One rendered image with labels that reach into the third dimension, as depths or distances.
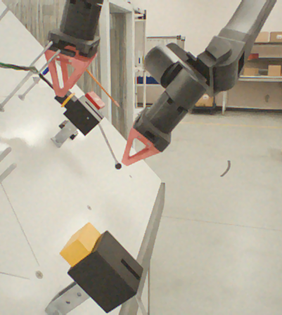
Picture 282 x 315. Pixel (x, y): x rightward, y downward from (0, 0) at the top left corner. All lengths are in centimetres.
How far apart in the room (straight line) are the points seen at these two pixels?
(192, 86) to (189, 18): 832
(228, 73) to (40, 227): 38
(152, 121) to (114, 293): 32
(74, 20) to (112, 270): 37
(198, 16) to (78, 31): 833
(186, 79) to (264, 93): 821
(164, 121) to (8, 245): 32
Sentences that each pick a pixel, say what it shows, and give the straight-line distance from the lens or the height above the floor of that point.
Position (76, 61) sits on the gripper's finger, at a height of 119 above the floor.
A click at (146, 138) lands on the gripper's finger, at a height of 106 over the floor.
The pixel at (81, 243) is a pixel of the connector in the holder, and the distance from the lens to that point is 35.
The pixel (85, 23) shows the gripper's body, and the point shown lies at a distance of 56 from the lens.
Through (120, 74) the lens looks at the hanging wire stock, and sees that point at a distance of 176.
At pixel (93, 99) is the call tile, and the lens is 86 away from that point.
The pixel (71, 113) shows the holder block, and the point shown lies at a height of 111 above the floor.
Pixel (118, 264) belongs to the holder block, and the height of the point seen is 100.
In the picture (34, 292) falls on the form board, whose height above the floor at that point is 95.
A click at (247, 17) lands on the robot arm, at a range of 69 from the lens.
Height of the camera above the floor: 120
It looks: 17 degrees down
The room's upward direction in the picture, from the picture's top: straight up
